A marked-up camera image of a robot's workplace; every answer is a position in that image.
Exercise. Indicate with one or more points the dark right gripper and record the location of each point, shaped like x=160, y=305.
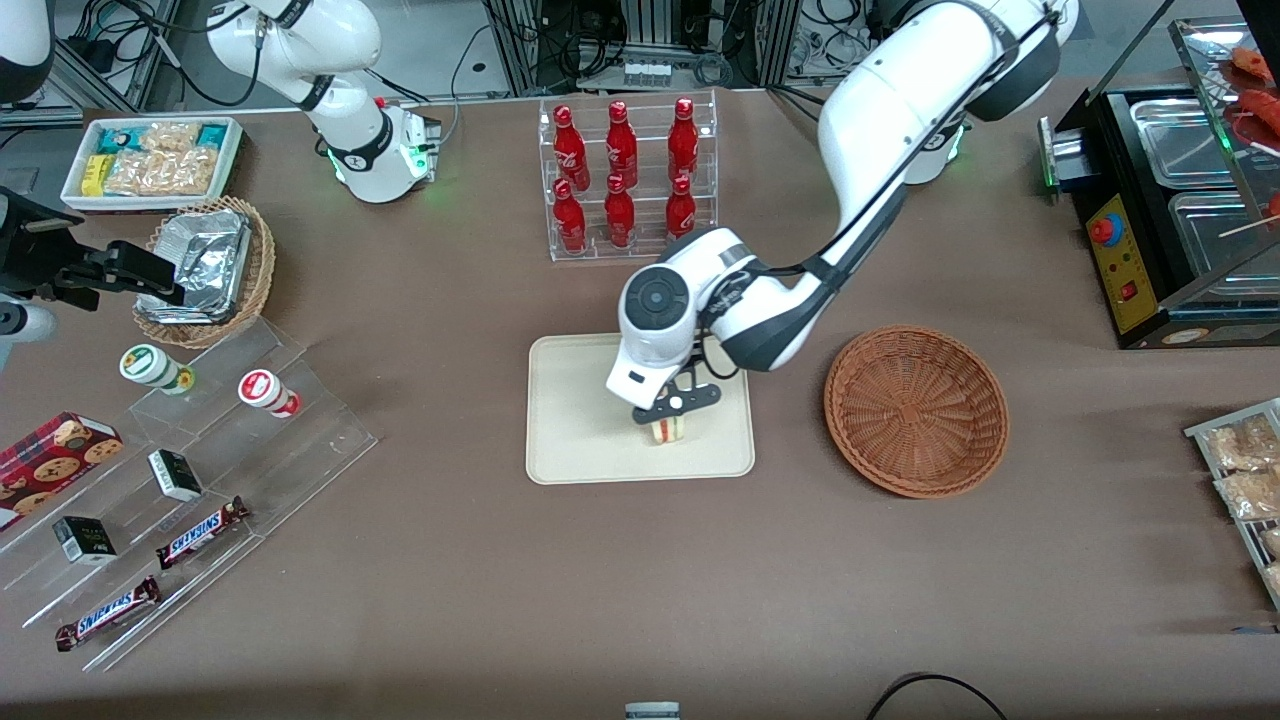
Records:
x=47, y=262

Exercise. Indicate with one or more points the triangular sandwich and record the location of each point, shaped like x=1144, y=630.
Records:
x=668, y=432

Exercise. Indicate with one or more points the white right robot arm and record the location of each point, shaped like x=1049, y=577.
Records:
x=350, y=40

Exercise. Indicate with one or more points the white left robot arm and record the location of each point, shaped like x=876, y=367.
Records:
x=880, y=110

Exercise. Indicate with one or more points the cream rectangular tray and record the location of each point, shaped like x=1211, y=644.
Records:
x=580, y=420

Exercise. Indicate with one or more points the light wicker basket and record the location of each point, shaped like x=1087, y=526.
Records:
x=260, y=270

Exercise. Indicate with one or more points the round brown wicker basket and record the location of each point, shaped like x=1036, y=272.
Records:
x=915, y=410

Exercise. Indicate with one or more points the tray of packaged snacks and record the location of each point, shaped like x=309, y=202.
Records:
x=1205, y=430

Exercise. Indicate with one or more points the silver foil packet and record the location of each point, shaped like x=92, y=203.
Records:
x=185, y=308
x=205, y=255

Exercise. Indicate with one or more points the green lid cup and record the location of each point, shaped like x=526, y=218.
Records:
x=148, y=364

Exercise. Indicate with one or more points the yellow snack pack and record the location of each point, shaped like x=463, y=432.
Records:
x=94, y=175

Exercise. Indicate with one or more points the large clear bag of crackers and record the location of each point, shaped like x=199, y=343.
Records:
x=160, y=172

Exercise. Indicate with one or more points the clear acrylic bottle rack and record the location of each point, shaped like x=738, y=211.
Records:
x=645, y=250

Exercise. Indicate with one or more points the white rectangular snack bin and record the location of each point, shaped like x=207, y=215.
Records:
x=232, y=165

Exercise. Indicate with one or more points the small teal snack pack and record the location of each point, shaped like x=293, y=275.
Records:
x=211, y=135

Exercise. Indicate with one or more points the red lid cup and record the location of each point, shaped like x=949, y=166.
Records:
x=262, y=388

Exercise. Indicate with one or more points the red plaid cookie box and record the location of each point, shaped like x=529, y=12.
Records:
x=50, y=465

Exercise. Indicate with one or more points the red cola bottle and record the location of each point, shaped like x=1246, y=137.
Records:
x=570, y=150
x=683, y=140
x=621, y=145
x=570, y=222
x=680, y=210
x=619, y=215

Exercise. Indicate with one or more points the small black box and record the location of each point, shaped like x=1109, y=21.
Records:
x=175, y=475
x=85, y=540

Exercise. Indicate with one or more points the clear acrylic stepped display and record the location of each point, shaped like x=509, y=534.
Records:
x=300, y=450

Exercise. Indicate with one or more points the snickers bar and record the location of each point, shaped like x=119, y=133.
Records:
x=200, y=532
x=108, y=612

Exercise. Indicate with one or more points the small grey white device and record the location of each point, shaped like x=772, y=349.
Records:
x=652, y=711

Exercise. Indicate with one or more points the white power strip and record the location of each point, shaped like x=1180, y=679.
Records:
x=646, y=74

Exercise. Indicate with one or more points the black food warmer appliance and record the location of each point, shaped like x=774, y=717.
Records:
x=1125, y=290

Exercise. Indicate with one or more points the steel warmer pan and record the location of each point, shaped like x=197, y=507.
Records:
x=1210, y=240
x=1180, y=140

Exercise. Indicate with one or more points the clear snack bag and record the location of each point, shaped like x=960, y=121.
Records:
x=1250, y=493
x=1272, y=542
x=1274, y=580
x=1240, y=445

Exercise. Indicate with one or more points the red sausage skewer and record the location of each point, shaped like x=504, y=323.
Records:
x=1262, y=110

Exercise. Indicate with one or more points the orange fried food piece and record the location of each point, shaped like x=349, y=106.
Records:
x=1252, y=63

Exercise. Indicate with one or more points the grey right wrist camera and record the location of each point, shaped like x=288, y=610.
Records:
x=25, y=325

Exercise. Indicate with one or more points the aluminium equipment frame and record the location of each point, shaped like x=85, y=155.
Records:
x=650, y=25

